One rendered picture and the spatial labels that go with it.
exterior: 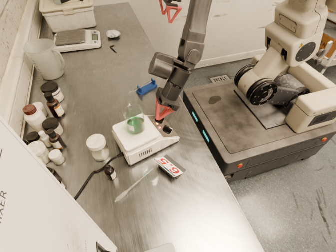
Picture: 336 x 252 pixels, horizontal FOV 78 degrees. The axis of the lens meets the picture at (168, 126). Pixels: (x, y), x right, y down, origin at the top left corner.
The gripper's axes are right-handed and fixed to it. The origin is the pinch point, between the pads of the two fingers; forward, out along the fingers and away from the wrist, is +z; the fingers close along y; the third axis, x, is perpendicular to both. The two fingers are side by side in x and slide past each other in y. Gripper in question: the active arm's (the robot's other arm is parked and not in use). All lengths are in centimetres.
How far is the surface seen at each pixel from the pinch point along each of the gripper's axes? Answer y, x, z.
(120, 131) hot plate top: 6.2, -12.4, 5.2
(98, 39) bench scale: -72, -26, 2
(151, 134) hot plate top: 9.6, -3.7, 1.3
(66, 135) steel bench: -4.7, -27.9, 21.0
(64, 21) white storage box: -89, -47, 4
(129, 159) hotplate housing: 14.1, -8.5, 9.3
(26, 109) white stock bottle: -7.6, -42.3, 15.4
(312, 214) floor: 10, 121, 33
